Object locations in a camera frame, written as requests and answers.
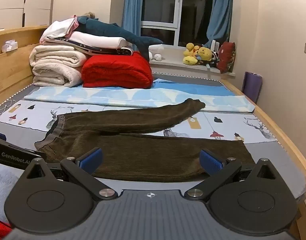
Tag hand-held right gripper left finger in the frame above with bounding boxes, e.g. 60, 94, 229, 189
20, 147, 118, 201

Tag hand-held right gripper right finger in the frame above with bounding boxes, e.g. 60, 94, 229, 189
184, 149, 284, 202

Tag brown corduroy pants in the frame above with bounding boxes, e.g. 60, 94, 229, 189
34, 99, 256, 183

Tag light grey fleece cloth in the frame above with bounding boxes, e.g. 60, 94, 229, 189
0, 164, 25, 222

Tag deer print bed sheet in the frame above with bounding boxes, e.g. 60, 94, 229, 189
0, 99, 278, 145

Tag blue patterned blanket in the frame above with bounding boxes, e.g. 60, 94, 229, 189
23, 78, 256, 113

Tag purple storage box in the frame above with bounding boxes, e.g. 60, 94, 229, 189
241, 72, 263, 104

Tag white tissue box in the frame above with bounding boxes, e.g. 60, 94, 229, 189
2, 40, 18, 53

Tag cream folded blanket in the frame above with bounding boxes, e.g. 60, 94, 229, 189
29, 44, 90, 87

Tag red folded blanket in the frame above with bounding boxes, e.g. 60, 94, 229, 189
82, 51, 154, 89

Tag red cushion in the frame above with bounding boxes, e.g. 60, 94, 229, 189
216, 42, 236, 74

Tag yellow bear plush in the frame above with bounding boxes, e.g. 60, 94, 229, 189
196, 46, 219, 68

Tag yellow duck plush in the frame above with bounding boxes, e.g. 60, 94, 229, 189
183, 42, 201, 66

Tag white plush toy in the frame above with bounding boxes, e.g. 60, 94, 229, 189
148, 44, 165, 62

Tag white quilt with striped trim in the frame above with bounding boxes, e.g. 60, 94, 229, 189
39, 31, 133, 56

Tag white and pink cloth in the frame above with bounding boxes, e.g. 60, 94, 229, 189
42, 15, 80, 40

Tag blue shark plush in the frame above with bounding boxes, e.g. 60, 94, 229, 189
74, 16, 164, 61

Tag white wardrobe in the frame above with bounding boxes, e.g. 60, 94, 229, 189
0, 0, 56, 30

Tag blue curtain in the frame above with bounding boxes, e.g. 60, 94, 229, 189
206, 0, 234, 46
122, 0, 146, 48

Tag window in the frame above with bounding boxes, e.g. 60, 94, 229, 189
140, 0, 216, 48

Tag white cable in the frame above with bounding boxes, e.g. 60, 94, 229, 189
0, 100, 16, 118

